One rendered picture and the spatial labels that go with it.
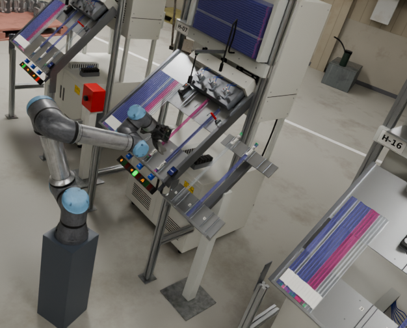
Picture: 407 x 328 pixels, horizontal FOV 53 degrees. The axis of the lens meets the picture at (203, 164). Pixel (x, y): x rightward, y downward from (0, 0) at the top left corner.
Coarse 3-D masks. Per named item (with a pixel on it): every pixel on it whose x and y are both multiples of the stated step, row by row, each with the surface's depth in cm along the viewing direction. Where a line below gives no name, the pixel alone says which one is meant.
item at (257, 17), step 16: (208, 0) 232; (224, 0) 223; (240, 0) 216; (256, 0) 213; (208, 16) 234; (224, 16) 225; (240, 16) 218; (256, 16) 210; (208, 32) 236; (224, 32) 227; (240, 32) 219; (256, 32) 212; (240, 48) 221; (256, 48) 214
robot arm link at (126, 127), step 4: (124, 120) 192; (128, 120) 189; (124, 124) 189; (128, 124) 189; (132, 124) 189; (116, 128) 191; (120, 128) 189; (124, 128) 188; (128, 128) 188; (132, 128) 189; (136, 128) 191; (120, 132) 189; (124, 132) 187; (128, 132) 186
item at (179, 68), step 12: (180, 60) 262; (168, 72) 260; (180, 72) 257; (192, 72) 253; (180, 96) 246; (192, 96) 243; (204, 96) 240; (180, 108) 241; (192, 108) 238; (204, 108) 236; (216, 108) 233; (204, 120) 231
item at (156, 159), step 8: (144, 136) 239; (152, 144) 234; (168, 144) 230; (168, 152) 228; (184, 152) 224; (144, 160) 230; (152, 160) 228; (160, 160) 227; (176, 160) 223; (152, 168) 226; (168, 168) 222
